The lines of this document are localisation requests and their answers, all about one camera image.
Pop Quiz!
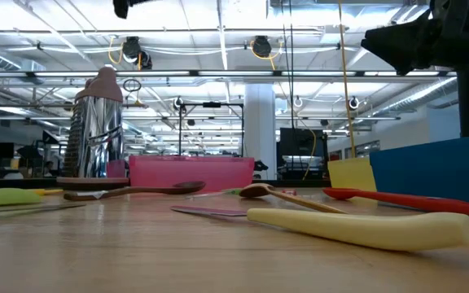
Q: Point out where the lime green silicone spoon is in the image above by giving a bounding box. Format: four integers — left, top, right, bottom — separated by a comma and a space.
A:
0, 187, 43, 208

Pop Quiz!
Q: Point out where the chrome box grater pink handle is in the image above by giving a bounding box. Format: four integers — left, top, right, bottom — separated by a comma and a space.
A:
56, 65, 130, 191

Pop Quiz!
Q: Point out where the yellow silicone spatula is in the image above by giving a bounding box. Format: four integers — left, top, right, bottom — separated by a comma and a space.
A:
29, 188, 64, 197

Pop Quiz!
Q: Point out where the black frame robot station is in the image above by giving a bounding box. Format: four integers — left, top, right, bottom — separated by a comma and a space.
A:
178, 101, 245, 158

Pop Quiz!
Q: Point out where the black ceiling cable reel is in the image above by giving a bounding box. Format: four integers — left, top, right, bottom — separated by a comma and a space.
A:
252, 35, 273, 59
121, 35, 154, 71

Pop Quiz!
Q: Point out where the hanging black cable ring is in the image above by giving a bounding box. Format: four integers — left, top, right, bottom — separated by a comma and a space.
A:
122, 77, 142, 93

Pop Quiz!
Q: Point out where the blue plastic bin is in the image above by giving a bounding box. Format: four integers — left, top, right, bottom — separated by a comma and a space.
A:
369, 132, 469, 213

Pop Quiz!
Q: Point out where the black equipment cabinet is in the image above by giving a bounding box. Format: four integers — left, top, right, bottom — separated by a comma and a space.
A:
276, 127, 328, 181

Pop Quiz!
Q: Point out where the pink plastic bin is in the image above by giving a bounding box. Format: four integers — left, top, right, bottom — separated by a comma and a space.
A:
128, 155, 256, 193

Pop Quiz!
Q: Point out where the cream handled table knife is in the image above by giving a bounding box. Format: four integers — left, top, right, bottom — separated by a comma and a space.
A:
170, 204, 469, 252

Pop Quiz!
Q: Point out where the light wooden spoon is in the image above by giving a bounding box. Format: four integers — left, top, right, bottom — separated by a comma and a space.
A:
238, 182, 348, 216

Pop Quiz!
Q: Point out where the dark wooden spoon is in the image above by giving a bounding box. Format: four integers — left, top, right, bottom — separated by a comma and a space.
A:
63, 181, 207, 202

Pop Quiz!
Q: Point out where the green spatula clear handle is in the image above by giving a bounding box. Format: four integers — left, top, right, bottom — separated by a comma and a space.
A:
184, 187, 244, 201

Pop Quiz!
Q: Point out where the black hanging cable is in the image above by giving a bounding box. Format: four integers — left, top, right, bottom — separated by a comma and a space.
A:
281, 0, 296, 131

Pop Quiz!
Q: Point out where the white building column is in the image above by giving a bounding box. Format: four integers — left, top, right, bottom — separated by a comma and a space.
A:
243, 83, 277, 181

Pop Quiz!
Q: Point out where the yellow plastic bin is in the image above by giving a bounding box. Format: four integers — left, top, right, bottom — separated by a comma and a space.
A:
327, 156, 379, 204

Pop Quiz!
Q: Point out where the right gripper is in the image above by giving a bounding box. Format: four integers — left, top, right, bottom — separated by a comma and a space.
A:
360, 10, 460, 77

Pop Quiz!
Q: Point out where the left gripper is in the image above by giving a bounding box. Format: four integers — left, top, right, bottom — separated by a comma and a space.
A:
112, 0, 154, 20

